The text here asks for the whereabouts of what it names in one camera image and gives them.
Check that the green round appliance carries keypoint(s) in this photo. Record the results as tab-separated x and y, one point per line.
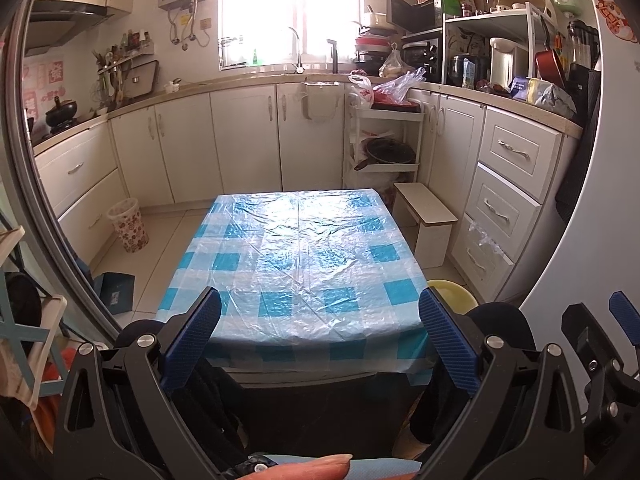
567	0

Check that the silver foil bag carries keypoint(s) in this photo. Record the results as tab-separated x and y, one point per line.
555	97

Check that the red saucepan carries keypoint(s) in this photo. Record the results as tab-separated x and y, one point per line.
550	65

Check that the stack of pots and bowls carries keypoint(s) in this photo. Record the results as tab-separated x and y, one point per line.
372	45

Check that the white bag with red print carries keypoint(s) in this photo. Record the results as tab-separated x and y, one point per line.
361	92

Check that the white countertop shelf rack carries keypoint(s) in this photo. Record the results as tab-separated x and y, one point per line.
495	22

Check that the red patterned cloth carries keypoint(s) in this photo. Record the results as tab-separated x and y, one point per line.
50	400

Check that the blue checked plastic tablecloth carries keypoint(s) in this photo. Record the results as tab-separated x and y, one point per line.
300	260

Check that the clear plastic bag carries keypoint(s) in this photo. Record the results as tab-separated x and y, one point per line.
400	90

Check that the wall socket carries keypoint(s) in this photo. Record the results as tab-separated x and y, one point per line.
206	23

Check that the pale folding rack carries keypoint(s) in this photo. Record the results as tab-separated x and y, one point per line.
45	320

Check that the white two-drawer cabinet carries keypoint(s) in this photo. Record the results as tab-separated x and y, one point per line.
80	185

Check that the person's black trousers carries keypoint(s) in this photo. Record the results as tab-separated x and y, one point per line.
500	317

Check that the black frying pan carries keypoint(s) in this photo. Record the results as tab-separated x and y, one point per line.
390	152

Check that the chrome sink faucet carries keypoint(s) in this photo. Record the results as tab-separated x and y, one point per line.
298	50

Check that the white three-drawer cabinet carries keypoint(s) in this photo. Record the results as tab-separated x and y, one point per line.
510	185

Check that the teal cardboard box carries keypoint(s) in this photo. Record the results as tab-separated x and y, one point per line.
116	292

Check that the black toaster oven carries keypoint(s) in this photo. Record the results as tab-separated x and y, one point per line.
422	60

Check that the black microwave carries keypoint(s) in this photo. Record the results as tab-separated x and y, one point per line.
412	12

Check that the white base cabinet row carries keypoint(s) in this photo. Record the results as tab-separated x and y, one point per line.
240	140

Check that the person's left hand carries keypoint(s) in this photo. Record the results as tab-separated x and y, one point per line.
310	467

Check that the green packet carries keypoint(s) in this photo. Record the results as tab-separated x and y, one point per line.
451	0

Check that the wall utensil rack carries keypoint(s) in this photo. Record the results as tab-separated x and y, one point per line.
130	70

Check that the black cooking pot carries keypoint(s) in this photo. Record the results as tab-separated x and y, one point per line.
62	115

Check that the floral patterned wastebasket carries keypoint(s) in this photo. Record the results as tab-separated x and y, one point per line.
129	225

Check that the small green bottle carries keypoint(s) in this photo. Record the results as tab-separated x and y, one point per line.
255	57

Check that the clear bag of food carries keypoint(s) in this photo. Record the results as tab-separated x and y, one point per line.
395	65

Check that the yellow plastic basin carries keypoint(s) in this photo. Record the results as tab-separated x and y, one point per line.
450	292

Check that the dark blender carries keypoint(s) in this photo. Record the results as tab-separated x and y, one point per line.
584	42

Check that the dark blue box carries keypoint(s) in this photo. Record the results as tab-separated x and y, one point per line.
521	89

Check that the white shelf cart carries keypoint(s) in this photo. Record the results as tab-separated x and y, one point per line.
385	115

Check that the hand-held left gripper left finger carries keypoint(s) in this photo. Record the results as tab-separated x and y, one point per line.
192	340

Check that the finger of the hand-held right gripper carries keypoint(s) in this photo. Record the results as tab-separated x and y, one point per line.
582	330
627	317

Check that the black water tap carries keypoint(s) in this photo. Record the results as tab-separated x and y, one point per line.
334	57

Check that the black range hood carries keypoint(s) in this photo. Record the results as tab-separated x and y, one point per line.
65	22

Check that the small wooden stool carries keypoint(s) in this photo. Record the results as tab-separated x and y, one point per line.
425	210

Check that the red fridge sticker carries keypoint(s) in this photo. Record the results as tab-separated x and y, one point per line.
616	10

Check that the bright kitchen window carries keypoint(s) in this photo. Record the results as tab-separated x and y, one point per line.
290	10

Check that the red wall poster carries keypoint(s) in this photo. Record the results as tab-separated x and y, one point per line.
47	85

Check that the white hanging door bin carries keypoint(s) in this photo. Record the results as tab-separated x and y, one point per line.
318	102

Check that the white double-door cabinet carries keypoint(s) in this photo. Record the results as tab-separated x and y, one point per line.
455	135

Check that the white thermos pot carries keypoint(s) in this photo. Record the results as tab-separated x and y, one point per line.
507	62

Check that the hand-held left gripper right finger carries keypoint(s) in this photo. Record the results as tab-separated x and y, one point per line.
447	342

